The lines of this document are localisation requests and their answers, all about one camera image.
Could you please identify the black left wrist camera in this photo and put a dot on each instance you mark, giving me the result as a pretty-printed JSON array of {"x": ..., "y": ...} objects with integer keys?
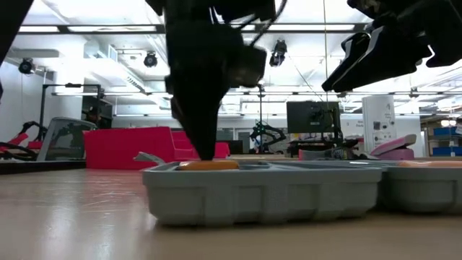
[{"x": 252, "y": 66}]

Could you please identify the red plastic bin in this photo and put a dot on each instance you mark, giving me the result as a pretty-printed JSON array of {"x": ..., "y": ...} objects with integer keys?
[{"x": 119, "y": 148}]

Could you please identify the black metal stand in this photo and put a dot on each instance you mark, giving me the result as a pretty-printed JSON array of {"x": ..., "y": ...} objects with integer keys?
[
  {"x": 260, "y": 108},
  {"x": 42, "y": 108}
]

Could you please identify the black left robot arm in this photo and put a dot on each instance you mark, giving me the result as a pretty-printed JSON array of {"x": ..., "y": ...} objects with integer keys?
[{"x": 187, "y": 11}]

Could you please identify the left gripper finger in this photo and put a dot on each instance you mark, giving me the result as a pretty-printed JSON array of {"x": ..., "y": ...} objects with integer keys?
[{"x": 200, "y": 126}]

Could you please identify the black background robot arm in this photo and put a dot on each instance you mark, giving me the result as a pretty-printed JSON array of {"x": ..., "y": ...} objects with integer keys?
[{"x": 32, "y": 125}]

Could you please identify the pink stapler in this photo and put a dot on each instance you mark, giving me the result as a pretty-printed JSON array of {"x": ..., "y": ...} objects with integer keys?
[{"x": 397, "y": 153}]

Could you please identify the black aluminium table frame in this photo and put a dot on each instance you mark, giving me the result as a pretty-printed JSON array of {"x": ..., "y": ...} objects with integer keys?
[{"x": 36, "y": 167}]

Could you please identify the blue storage bin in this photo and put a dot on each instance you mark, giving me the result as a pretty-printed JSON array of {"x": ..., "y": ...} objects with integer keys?
[
  {"x": 447, "y": 151},
  {"x": 447, "y": 131}
]

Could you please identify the grey plastic tool case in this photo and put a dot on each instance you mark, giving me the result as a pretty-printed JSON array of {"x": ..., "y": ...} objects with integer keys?
[{"x": 252, "y": 195}]

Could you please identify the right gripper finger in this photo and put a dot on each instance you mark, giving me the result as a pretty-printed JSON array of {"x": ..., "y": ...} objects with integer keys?
[
  {"x": 390, "y": 54},
  {"x": 350, "y": 59}
]

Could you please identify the black work glove red cuff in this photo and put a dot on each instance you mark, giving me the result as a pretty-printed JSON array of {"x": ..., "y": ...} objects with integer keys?
[{"x": 339, "y": 154}]

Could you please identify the black monitor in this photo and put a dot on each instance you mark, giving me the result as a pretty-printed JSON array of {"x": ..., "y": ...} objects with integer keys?
[{"x": 312, "y": 117}]

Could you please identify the red angular object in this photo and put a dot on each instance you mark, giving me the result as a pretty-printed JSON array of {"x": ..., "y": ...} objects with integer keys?
[{"x": 16, "y": 140}]

